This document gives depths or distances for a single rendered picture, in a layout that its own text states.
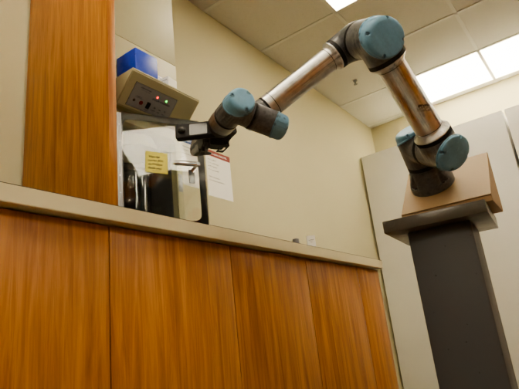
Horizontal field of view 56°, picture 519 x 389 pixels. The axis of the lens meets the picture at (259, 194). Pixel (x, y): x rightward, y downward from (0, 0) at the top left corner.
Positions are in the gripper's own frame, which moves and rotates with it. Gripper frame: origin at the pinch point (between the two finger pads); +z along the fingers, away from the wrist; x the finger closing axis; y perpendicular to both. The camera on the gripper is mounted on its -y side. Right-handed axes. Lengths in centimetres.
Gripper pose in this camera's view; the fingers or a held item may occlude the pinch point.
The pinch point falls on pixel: (191, 151)
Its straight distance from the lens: 158.5
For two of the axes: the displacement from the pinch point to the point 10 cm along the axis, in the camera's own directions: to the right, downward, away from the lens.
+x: -1.1, -9.5, 3.1
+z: -4.4, 3.2, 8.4
